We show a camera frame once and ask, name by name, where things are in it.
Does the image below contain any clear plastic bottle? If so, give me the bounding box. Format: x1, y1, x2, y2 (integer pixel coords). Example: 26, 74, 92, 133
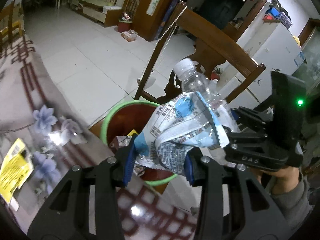
172, 57, 241, 133

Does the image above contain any yellow medicine box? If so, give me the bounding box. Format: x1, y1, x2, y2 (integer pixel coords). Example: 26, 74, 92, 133
1, 138, 34, 205

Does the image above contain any blue white snack wrapper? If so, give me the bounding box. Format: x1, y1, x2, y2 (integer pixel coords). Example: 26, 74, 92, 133
134, 90, 239, 175

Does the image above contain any grey sleeve forearm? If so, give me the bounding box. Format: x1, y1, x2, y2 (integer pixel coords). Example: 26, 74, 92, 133
271, 173, 314, 232

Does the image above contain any red green trash bin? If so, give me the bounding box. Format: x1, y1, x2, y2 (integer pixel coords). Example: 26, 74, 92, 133
99, 100, 176, 193

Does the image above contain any person's right hand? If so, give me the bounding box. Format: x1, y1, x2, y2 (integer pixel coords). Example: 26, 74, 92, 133
249, 166, 300, 195

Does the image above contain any white refrigerator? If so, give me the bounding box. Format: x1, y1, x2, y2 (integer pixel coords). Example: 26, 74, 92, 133
228, 2, 304, 109

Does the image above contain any carved wooden chair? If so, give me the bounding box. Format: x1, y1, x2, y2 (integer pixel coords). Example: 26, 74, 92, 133
134, 1, 266, 103

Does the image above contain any cardboard tissue box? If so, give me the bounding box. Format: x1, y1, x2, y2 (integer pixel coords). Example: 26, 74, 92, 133
121, 29, 138, 42

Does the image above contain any small red floor bin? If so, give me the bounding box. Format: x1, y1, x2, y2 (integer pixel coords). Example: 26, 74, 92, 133
117, 12, 132, 33

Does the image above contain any low tv cabinet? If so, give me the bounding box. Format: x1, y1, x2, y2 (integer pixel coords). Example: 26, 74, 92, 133
72, 0, 122, 27

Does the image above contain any far wooden chair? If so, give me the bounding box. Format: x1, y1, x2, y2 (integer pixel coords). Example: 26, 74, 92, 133
1, 0, 25, 57

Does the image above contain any white bead necklace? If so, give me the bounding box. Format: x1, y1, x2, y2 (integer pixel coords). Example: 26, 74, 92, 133
137, 0, 188, 83

